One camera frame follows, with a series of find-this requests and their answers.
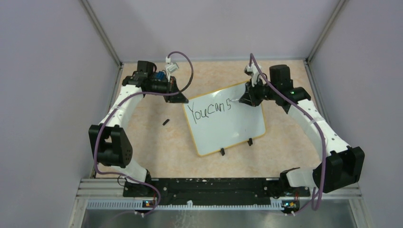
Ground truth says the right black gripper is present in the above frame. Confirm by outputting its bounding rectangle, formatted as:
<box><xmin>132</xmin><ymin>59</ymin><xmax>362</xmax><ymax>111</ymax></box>
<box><xmin>240</xmin><ymin>76</ymin><xmax>278</xmax><ymax>107</ymax></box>

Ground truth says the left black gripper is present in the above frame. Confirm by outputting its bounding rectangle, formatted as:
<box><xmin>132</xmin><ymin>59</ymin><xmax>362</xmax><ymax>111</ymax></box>
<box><xmin>147</xmin><ymin>76</ymin><xmax>188</xmax><ymax>104</ymax></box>

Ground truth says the yellow framed whiteboard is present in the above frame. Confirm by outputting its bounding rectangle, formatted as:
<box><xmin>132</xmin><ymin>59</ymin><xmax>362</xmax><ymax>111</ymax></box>
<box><xmin>183</xmin><ymin>82</ymin><xmax>266</xmax><ymax>156</ymax></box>

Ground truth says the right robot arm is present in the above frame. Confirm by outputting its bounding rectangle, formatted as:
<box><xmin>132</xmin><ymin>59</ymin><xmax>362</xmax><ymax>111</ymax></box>
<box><xmin>239</xmin><ymin>64</ymin><xmax>365</xmax><ymax>196</ymax></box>

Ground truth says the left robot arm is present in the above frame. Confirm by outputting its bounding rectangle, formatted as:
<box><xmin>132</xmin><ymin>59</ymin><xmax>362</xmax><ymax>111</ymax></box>
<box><xmin>88</xmin><ymin>61</ymin><xmax>189</xmax><ymax>196</ymax></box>

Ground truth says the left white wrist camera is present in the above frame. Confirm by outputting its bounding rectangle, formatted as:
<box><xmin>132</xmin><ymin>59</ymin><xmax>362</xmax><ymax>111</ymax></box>
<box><xmin>165</xmin><ymin>56</ymin><xmax>179</xmax><ymax>76</ymax></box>

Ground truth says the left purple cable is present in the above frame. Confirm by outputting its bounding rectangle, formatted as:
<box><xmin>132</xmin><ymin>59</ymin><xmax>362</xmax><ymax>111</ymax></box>
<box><xmin>94</xmin><ymin>51</ymin><xmax>194</xmax><ymax>218</ymax></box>

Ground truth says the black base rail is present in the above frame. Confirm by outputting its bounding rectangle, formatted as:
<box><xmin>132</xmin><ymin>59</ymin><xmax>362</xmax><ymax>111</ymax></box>
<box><xmin>123</xmin><ymin>178</ymin><xmax>311</xmax><ymax>206</ymax></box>

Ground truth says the white cable duct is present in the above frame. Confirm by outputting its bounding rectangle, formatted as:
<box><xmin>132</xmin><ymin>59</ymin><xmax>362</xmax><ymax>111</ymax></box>
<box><xmin>86</xmin><ymin>199</ymin><xmax>284</xmax><ymax>210</ymax></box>

